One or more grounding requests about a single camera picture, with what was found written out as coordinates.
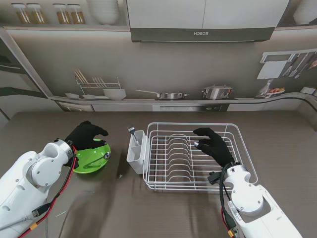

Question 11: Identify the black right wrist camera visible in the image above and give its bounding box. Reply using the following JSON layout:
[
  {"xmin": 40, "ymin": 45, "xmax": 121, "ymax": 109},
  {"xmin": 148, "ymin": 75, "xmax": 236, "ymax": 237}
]
[{"xmin": 208, "ymin": 171, "xmax": 222, "ymax": 185}]

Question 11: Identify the metal spoon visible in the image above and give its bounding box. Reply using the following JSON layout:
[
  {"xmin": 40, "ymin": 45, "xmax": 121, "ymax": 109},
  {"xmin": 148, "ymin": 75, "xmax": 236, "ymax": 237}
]
[{"xmin": 83, "ymin": 152, "xmax": 111, "ymax": 169}]

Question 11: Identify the green plastic bowl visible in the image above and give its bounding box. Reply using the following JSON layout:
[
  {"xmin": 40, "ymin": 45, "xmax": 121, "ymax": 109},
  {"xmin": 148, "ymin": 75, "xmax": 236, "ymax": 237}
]
[{"xmin": 73, "ymin": 138, "xmax": 111, "ymax": 174}]

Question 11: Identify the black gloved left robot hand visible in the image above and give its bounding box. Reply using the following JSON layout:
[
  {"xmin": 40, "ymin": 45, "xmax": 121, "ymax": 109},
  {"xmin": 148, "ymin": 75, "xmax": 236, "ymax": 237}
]
[{"xmin": 64, "ymin": 120, "xmax": 109, "ymax": 151}]

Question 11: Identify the red power cable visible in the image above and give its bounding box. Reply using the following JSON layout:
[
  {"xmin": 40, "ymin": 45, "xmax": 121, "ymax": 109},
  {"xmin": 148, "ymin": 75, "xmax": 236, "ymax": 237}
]
[
  {"xmin": 220, "ymin": 209, "xmax": 238, "ymax": 238},
  {"xmin": 13, "ymin": 146, "xmax": 77, "ymax": 238}
]

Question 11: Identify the grey network cable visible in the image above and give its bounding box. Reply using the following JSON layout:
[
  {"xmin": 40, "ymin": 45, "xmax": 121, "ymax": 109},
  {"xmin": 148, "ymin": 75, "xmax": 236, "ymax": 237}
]
[{"xmin": 0, "ymin": 203, "xmax": 50, "ymax": 231}]

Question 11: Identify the printed kitchen scene backdrop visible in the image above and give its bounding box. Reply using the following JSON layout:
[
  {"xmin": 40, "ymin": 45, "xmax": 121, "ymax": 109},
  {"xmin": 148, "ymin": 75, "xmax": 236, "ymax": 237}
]
[{"xmin": 0, "ymin": 0, "xmax": 317, "ymax": 129}]

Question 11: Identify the black camera cable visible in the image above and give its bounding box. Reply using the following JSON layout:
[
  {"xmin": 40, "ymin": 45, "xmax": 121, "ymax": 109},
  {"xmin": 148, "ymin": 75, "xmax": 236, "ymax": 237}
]
[{"xmin": 218, "ymin": 162, "xmax": 242, "ymax": 234}]

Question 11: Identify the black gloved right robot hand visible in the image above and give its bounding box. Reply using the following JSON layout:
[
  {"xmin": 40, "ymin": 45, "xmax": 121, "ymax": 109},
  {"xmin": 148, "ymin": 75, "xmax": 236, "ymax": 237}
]
[{"xmin": 192, "ymin": 127, "xmax": 236, "ymax": 170}]

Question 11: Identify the metal fork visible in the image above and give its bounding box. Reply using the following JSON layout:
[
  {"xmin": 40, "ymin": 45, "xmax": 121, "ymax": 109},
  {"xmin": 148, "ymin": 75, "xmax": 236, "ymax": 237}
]
[{"xmin": 127, "ymin": 125, "xmax": 139, "ymax": 147}]

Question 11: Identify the white wire dish rack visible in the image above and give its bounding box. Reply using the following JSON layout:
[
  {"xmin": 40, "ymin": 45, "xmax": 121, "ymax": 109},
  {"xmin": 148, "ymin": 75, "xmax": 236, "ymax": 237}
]
[{"xmin": 143, "ymin": 122, "xmax": 258, "ymax": 192}]

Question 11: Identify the white plastic utensil holder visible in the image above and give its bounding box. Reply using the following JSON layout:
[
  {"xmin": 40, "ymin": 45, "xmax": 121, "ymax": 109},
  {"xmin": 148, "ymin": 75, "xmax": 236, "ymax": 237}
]
[{"xmin": 126, "ymin": 129, "xmax": 150, "ymax": 174}]

